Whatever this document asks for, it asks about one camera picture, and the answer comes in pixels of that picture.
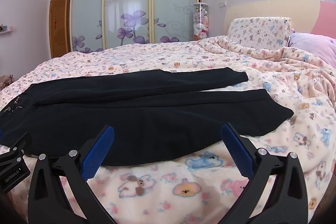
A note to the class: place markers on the brown plush toy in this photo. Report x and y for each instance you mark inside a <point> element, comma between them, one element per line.
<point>5,81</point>

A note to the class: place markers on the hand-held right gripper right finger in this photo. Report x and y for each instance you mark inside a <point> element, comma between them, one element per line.
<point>236,146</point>

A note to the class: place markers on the wooden door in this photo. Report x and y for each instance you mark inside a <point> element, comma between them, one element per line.
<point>59,29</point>

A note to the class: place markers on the black pants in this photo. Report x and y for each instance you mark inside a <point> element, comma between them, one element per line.
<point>144,113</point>

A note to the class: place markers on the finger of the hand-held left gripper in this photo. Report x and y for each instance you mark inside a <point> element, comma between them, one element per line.
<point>19,145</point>

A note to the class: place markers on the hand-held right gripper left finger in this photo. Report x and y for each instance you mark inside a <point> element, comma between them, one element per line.
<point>101,146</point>

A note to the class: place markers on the clear tube of plush toys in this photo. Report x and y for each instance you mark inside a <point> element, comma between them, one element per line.
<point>200,24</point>

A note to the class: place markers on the white wall shelf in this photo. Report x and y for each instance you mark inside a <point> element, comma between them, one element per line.
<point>6,31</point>

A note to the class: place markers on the printed pillow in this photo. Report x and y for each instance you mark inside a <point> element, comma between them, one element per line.
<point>257,32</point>

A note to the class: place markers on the white wall switch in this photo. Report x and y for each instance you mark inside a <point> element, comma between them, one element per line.
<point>222,3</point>

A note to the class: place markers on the purple pillow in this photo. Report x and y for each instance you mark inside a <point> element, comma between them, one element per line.
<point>315,48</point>

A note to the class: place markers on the printed blanket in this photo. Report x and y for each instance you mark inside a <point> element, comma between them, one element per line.
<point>288,98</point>

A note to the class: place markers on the cream and pink headboard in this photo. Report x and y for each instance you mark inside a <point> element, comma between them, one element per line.
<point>262,8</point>

